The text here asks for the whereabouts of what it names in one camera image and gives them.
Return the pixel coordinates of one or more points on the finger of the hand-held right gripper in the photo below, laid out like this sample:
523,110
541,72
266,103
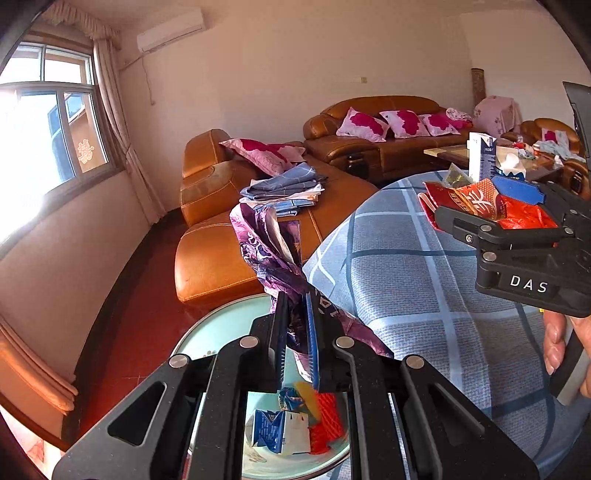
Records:
508,235
517,189

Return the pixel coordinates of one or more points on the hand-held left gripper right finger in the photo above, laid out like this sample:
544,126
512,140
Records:
314,341

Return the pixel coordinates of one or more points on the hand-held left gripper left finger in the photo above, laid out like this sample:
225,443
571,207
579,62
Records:
281,350

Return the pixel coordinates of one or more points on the red plastic bag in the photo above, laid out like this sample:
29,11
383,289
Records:
526,214

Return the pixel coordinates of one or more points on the small blue wrapper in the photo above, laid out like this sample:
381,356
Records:
288,399

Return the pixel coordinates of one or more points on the red printed snack packet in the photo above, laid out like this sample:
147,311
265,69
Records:
461,198

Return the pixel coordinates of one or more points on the yellow cardboard piece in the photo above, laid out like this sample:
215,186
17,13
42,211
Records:
308,401

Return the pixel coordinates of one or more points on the mint green giraffe trash bin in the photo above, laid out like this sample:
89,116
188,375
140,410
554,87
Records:
217,327

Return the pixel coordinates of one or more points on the crushed white blue carton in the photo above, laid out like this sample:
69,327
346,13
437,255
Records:
277,429

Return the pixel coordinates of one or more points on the red foam mesh net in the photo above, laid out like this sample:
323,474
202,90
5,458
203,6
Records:
323,429

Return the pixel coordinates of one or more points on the purple foil wrapper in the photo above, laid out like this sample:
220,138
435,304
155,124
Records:
258,249

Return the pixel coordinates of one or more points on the person's right hand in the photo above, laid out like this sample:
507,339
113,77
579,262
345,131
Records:
554,337

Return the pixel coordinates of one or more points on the small blue carton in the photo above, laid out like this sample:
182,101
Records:
508,164

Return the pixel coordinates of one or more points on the tall white blue carton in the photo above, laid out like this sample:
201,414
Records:
482,157

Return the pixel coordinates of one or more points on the light blue clothes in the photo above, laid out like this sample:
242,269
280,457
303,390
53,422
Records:
561,147

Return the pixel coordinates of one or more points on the orange leather armchair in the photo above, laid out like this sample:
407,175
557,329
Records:
575,170

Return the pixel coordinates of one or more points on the small pink armchair pillow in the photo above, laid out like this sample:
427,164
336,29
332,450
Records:
550,136

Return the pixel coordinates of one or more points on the clear gold packet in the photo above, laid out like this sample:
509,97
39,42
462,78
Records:
455,177

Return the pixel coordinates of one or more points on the glass top coffee table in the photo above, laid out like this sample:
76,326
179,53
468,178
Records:
450,152

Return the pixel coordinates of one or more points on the pink cloth cover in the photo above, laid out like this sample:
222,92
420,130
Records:
496,113

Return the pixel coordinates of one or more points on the pink floral blanket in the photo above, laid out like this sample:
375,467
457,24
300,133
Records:
459,116

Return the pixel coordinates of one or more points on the blue plaid tablecloth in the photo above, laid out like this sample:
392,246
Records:
415,286

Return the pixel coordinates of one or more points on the rolled standing mat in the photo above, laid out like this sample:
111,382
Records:
478,90

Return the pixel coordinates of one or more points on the orange leather chaise sofa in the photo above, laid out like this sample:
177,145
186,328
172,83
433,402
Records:
217,263

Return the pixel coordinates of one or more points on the orange leather three-seat sofa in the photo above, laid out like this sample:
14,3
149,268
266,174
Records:
401,152

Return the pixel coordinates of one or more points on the folded blue plaid bedding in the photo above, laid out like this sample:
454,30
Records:
286,187

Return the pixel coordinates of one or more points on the long pink floral pillow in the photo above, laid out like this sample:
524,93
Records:
263,154

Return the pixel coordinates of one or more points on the orange curtain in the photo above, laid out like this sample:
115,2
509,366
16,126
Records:
32,369

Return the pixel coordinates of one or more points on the beige curtain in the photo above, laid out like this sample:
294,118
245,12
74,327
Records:
122,129

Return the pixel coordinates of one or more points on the red paper window decoration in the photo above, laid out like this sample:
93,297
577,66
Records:
85,150

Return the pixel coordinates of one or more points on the air conditioner pipe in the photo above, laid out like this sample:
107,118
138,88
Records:
148,83

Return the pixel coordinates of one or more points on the sliding window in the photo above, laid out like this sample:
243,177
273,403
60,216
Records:
41,152

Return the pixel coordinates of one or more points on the white air conditioner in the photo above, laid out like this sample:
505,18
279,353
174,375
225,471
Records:
171,30

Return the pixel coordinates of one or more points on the beige curtain valance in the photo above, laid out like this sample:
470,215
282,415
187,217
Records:
83,18

